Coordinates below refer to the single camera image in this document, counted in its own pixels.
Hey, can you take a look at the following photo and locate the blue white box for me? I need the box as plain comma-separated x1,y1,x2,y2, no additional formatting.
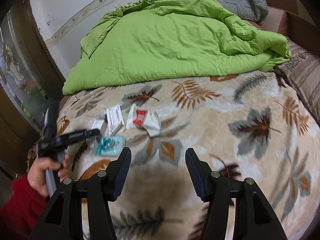
91,112,107,135

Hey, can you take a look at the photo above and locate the teal tissue pack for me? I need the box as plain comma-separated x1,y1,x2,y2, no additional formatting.
93,135,126,156

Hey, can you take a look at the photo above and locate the red sleeve forearm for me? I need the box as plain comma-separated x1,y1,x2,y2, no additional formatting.
1,175,47,239

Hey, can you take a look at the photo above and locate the person's left hand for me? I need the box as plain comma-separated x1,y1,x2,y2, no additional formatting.
27,154,70,197

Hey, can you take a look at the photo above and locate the white medicine box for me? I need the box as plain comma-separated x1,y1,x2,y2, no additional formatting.
106,104,125,135

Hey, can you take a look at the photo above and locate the red white crumpled packet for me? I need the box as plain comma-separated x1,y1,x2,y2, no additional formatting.
126,104,161,138

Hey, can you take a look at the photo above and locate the wooden glass door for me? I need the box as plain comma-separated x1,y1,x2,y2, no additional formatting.
1,0,65,177

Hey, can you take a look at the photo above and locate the leaf pattern bed blanket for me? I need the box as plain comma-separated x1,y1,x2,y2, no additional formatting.
30,71,320,240

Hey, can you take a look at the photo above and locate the green quilt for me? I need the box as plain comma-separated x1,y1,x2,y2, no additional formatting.
62,0,291,95

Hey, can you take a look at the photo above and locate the brown striped pillow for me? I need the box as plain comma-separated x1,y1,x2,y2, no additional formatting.
274,38,320,123

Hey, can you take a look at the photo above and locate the brown beige headboard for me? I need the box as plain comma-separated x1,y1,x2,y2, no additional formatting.
250,0,319,41

